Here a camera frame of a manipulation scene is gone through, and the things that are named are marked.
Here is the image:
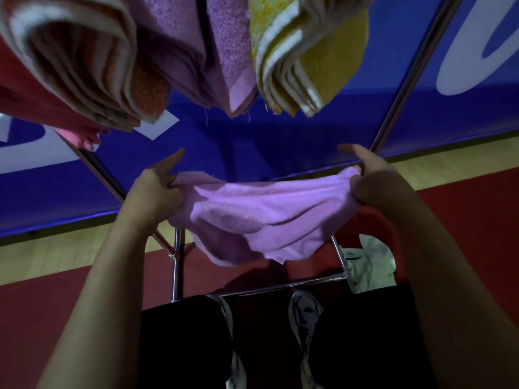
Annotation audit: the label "pink towel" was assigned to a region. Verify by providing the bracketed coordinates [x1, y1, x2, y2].
[0, 36, 110, 152]

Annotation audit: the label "yellow white cloth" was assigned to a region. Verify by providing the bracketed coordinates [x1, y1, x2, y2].
[248, 0, 376, 118]

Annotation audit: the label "person's right hand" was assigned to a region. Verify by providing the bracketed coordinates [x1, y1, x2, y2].
[337, 143, 419, 218]

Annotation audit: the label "person's grey shoe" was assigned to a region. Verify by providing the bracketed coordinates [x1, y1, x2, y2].
[207, 293, 248, 389]
[288, 289, 325, 389]

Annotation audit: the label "person's left grey shoe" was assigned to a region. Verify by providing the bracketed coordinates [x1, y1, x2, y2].
[207, 293, 248, 389]

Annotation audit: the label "person's right grey shoe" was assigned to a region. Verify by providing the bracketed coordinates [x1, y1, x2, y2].
[288, 289, 325, 389]

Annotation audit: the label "orange patterned towel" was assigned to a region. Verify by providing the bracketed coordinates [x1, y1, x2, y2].
[0, 0, 172, 133]

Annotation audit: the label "person's left forearm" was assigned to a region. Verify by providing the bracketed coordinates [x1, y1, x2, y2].
[36, 216, 159, 389]

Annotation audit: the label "purple towel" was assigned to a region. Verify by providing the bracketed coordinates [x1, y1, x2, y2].
[167, 165, 363, 267]
[125, 0, 260, 119]

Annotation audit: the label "person's left hand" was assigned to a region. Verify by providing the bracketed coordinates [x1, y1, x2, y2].
[119, 147, 187, 236]

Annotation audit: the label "metal drying rack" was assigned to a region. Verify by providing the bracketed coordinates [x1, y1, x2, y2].
[61, 0, 465, 303]

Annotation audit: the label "blue banner with white print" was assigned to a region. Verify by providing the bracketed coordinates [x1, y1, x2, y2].
[0, 0, 519, 239]

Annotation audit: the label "pale green towel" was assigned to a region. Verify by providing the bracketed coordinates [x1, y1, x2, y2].
[340, 233, 397, 295]

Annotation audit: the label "person's black trousers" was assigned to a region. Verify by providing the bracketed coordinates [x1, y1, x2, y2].
[136, 283, 441, 389]

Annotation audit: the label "person's right forearm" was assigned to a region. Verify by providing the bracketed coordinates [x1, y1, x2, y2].
[385, 192, 519, 389]

